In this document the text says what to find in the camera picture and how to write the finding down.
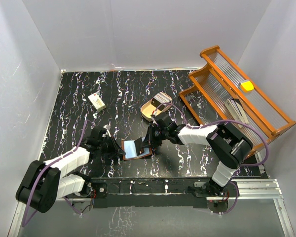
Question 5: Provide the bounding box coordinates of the orange leather card holder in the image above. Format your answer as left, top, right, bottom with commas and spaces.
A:
121, 138, 152, 160

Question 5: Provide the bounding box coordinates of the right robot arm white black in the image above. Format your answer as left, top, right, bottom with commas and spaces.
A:
135, 113, 253, 196

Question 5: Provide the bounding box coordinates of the aluminium frame profile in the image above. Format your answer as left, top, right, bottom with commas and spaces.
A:
9, 179, 294, 237

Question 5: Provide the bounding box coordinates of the orange wooden tiered rack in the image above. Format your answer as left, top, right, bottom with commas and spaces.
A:
179, 45, 296, 144

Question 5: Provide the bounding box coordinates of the white staples box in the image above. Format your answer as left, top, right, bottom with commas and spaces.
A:
88, 93, 106, 112

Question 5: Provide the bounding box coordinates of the beige oval plastic tray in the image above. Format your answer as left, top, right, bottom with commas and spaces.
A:
141, 98, 172, 122

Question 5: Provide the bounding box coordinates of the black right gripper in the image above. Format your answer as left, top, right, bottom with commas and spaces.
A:
141, 124, 168, 148

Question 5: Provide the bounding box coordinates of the large grey black stapler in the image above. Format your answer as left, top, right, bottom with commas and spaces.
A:
224, 98, 249, 125

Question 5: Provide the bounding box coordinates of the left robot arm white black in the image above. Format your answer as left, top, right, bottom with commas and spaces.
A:
15, 126, 125, 213

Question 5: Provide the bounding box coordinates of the yellow sticky note block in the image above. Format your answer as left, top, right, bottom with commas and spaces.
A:
239, 80, 254, 93

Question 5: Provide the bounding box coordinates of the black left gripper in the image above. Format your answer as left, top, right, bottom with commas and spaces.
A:
98, 134, 125, 159

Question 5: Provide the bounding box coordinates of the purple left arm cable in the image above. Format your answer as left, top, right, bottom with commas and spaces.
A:
21, 119, 94, 228

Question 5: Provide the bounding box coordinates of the black base rail with mounts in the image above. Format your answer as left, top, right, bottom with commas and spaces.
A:
71, 176, 240, 210

